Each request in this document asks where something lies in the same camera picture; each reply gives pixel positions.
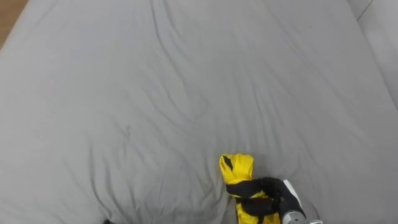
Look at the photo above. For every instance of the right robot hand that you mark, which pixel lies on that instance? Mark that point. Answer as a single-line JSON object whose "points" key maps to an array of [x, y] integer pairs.
{"points": [[273, 194]]}

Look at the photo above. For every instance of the yellow cloth garment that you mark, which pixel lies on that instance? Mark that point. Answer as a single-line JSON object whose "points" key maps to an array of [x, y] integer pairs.
{"points": [[237, 169]]}

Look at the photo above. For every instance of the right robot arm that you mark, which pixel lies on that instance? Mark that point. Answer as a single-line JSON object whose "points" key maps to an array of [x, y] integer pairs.
{"points": [[293, 217]]}

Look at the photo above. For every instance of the grey bed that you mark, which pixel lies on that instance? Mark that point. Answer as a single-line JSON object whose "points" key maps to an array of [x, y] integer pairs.
{"points": [[155, 109]]}

